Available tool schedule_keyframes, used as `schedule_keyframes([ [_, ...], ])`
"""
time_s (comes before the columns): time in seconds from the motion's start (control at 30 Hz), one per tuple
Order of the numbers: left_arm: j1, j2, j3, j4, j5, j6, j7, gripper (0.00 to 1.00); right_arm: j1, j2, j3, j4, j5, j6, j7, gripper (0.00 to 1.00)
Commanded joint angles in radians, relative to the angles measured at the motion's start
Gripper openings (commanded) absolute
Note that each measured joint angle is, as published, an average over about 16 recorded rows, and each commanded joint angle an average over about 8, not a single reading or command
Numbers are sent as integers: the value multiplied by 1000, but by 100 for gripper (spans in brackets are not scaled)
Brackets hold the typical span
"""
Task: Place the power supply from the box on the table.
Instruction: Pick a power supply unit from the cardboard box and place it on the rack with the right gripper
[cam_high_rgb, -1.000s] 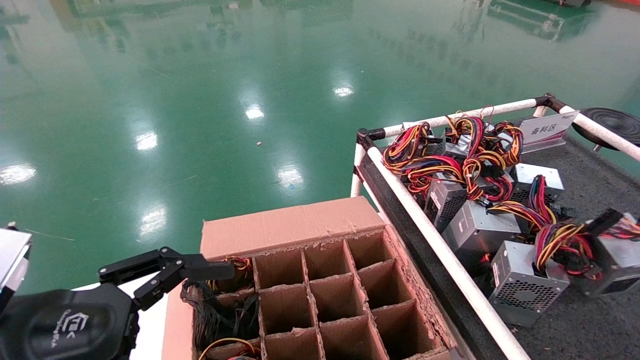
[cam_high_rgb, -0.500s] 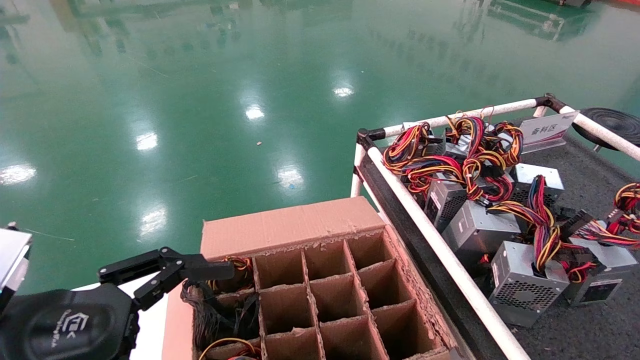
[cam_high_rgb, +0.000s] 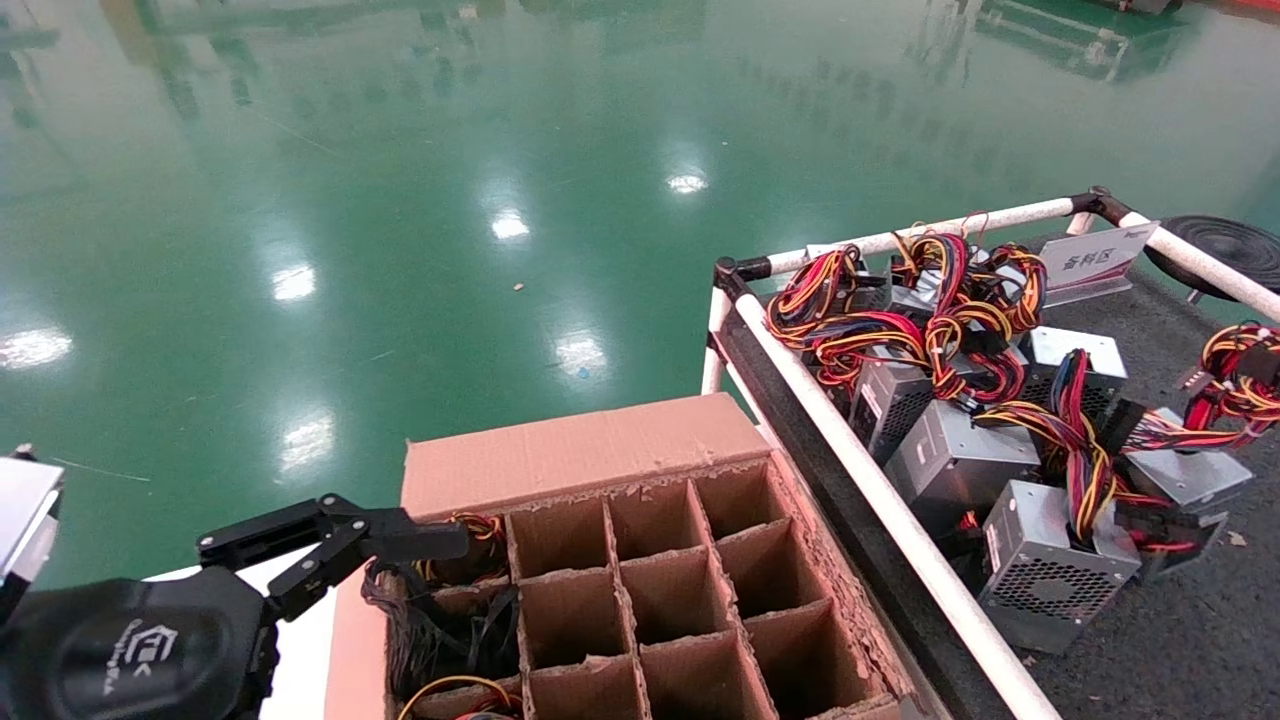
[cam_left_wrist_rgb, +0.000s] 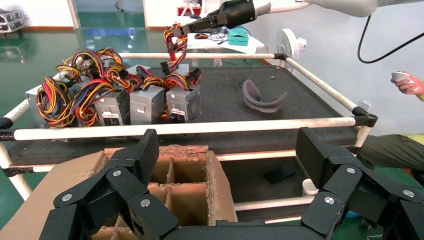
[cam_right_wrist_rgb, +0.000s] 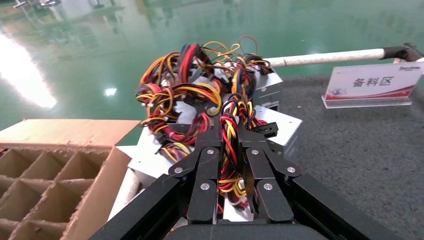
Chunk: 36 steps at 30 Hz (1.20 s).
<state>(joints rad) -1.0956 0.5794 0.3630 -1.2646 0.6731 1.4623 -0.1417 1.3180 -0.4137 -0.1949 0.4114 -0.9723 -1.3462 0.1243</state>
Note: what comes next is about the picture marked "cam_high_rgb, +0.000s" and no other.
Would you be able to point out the silver power supply shiny lid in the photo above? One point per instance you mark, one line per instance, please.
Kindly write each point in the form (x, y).
(1060, 345)

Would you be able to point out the grey power supply barcode label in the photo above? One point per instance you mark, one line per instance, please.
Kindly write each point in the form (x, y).
(890, 400)

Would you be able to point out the grey power supply with fan grille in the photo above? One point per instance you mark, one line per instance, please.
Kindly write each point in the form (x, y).
(1040, 590)

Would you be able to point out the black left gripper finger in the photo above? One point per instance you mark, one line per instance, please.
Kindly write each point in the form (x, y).
(420, 540)

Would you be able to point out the black round disc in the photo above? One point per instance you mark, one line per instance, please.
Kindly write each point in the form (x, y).
(1230, 250)

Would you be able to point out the brown cardboard box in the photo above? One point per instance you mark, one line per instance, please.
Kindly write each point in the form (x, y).
(560, 450)

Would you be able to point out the grey power supply, centre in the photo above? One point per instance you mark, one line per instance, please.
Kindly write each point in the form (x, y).
(960, 460)

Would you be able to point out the cardboard divider grid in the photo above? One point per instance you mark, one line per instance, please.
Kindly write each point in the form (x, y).
(575, 620)

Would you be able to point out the black pipe corner connector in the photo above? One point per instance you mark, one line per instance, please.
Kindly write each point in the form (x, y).
(1100, 205)
(740, 270)

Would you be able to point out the long white cart rail pipe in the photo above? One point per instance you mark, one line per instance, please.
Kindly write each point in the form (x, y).
(800, 385)

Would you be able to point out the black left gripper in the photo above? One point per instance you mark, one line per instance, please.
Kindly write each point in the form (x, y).
(120, 650)

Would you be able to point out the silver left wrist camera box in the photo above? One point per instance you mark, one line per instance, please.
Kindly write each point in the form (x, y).
(25, 520)

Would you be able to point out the white label sign stand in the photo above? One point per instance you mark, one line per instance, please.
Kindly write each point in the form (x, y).
(1095, 258)

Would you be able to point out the white cart leg pipe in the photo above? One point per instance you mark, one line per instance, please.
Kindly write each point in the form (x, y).
(714, 340)

